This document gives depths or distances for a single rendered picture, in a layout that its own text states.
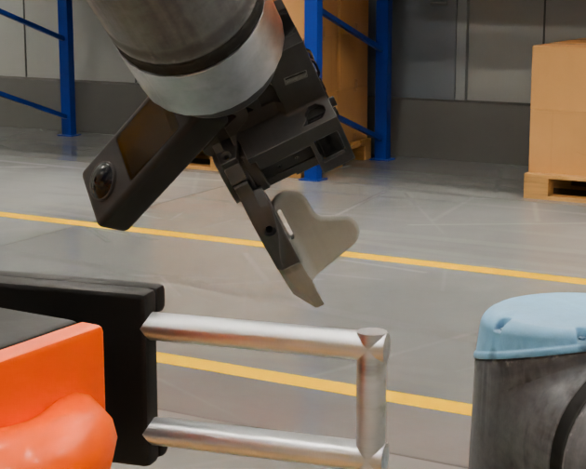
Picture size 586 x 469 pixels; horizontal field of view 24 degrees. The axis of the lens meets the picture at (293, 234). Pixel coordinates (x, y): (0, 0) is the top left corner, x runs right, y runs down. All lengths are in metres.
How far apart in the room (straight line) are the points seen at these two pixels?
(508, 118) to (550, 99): 1.34
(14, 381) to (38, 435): 0.01
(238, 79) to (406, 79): 8.75
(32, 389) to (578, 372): 0.79
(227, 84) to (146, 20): 0.07
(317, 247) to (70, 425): 0.58
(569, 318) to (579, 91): 6.67
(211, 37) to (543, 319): 0.48
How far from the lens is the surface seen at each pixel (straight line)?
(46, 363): 0.32
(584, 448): 1.04
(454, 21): 9.33
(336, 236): 0.88
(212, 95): 0.75
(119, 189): 0.85
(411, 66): 9.47
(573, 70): 7.77
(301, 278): 0.89
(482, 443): 1.15
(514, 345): 1.09
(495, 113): 9.17
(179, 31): 0.71
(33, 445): 0.31
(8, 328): 0.34
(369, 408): 0.35
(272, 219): 0.85
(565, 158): 7.83
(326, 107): 0.83
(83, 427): 0.32
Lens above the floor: 1.33
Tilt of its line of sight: 11 degrees down
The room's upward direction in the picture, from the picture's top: straight up
